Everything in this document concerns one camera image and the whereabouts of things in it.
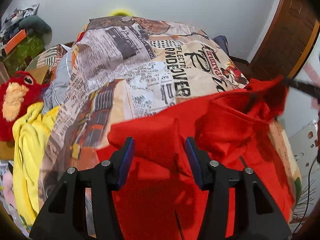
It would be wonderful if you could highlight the black floor cable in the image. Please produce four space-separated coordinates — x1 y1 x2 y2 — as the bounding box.
291 155 318 233

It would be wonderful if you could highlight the yellow cloth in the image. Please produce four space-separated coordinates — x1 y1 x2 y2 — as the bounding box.
12 101 61 227

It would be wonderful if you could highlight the green patterned bag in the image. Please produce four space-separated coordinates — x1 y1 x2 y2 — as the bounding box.
2 35 46 73

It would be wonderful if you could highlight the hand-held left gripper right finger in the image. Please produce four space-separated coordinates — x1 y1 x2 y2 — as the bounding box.
184 137 292 240

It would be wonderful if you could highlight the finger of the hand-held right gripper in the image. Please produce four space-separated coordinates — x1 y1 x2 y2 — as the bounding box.
282 77 320 98

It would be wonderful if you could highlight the yellow curved headboard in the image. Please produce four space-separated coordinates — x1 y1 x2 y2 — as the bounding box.
109 8 136 18

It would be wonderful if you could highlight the orange box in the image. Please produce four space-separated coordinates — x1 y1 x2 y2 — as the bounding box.
4 29 27 55

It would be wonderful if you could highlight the red plush toy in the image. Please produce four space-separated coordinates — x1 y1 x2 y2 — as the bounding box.
0 70 50 142

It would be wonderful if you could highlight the brown cardboard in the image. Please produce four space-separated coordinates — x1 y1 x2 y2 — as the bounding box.
26 64 50 83

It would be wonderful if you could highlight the dark green cushion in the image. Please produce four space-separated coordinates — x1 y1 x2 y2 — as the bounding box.
19 15 53 43

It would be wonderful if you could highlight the red zip jacket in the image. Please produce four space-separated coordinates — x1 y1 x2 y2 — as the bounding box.
96 76 296 240

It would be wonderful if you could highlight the wooden door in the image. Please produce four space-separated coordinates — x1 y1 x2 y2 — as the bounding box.
250 0 320 81

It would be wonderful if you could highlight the blue grey backpack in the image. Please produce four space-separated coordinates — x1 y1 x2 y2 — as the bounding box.
214 35 229 56

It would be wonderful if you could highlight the pile of clutter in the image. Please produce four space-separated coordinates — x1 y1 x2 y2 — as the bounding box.
0 3 40 46

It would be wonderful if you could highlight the white printed bag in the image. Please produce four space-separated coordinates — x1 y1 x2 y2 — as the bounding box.
288 119 320 178

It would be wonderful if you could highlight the newspaper print blanket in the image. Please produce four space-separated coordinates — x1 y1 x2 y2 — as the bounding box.
25 16 303 240

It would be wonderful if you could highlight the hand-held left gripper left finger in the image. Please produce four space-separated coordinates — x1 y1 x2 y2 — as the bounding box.
29 137 135 240

